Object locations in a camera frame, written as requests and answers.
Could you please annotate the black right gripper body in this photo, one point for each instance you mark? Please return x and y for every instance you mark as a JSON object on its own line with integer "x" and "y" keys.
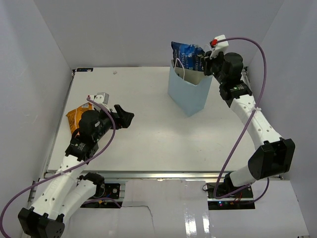
{"x": 217, "y": 65}

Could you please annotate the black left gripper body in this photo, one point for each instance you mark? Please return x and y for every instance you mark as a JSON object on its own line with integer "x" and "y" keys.
{"x": 106, "y": 122}

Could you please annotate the blue kettle chips bag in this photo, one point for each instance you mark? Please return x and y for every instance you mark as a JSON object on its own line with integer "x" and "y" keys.
{"x": 189, "y": 56}

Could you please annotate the orange kettle chips bag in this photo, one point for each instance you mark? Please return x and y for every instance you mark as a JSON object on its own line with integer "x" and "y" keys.
{"x": 74, "y": 115}

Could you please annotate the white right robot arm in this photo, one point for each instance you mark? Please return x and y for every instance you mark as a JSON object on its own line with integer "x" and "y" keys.
{"x": 273, "y": 154}

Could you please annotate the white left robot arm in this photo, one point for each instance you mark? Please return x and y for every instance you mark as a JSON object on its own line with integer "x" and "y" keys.
{"x": 69, "y": 189}

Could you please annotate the light blue paper bag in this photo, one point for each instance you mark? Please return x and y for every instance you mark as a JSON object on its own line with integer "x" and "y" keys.
{"x": 189, "y": 89}

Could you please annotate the white cardboard front cover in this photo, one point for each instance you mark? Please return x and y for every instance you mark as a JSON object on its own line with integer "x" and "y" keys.
{"x": 179, "y": 209}

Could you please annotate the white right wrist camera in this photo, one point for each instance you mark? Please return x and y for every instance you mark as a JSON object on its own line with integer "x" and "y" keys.
{"x": 218, "y": 44}

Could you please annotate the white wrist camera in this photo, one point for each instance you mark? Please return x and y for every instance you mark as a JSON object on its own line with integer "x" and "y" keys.
{"x": 218, "y": 44}
{"x": 101, "y": 99}

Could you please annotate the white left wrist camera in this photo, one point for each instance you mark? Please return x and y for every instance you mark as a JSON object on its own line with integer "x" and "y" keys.
{"x": 101, "y": 99}

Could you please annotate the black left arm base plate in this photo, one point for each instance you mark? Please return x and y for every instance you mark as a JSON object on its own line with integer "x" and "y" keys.
{"x": 106, "y": 196}

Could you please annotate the aluminium table rail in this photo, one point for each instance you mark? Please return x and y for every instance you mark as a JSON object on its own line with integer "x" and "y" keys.
{"x": 127, "y": 175}

